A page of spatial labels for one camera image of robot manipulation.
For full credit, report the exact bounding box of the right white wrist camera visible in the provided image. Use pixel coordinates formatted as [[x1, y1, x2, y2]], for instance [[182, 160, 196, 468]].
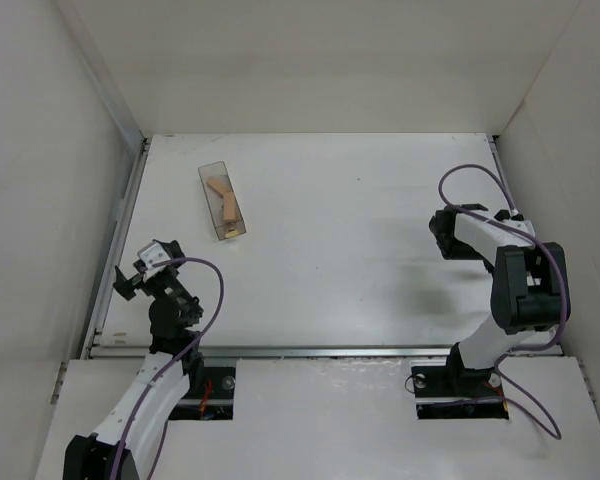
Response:
[[494, 209, 535, 236]]

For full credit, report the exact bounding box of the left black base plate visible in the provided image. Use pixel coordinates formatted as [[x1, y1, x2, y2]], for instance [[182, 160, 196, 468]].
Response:
[[169, 366, 236, 421]]

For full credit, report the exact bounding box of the metal rail front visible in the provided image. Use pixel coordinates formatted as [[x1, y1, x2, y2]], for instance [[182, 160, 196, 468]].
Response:
[[89, 344, 564, 359]]

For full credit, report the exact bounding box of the small wood block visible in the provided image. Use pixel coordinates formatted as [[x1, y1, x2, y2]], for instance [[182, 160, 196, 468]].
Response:
[[206, 177, 230, 196]]

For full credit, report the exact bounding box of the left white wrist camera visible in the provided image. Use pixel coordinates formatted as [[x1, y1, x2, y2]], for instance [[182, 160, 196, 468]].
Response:
[[138, 240, 172, 281]]

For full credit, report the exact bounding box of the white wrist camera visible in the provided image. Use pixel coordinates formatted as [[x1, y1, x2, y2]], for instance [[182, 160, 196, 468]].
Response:
[[494, 209, 535, 236], [138, 240, 172, 281]]

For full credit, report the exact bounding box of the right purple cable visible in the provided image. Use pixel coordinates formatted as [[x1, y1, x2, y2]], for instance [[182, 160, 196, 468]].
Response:
[[438, 163, 567, 441]]

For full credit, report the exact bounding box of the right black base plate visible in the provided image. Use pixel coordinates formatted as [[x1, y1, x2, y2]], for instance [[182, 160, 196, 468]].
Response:
[[410, 365, 509, 420]]

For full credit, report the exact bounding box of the long wood block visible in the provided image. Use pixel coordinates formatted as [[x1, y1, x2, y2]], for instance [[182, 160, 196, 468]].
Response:
[[222, 191, 238, 223]]

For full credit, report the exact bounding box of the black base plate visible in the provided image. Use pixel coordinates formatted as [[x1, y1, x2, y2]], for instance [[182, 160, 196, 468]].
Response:
[[169, 366, 236, 421], [410, 365, 509, 420]]

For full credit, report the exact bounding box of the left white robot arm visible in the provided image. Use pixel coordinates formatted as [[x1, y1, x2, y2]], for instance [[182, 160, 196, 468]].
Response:
[[62, 240, 203, 479]]

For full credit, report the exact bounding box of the clear plastic bin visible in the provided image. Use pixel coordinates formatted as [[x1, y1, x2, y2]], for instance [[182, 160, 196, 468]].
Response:
[[198, 161, 246, 241]]

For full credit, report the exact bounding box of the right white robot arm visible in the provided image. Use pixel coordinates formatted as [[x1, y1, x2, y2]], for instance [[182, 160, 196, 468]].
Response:
[[412, 204, 570, 398]]

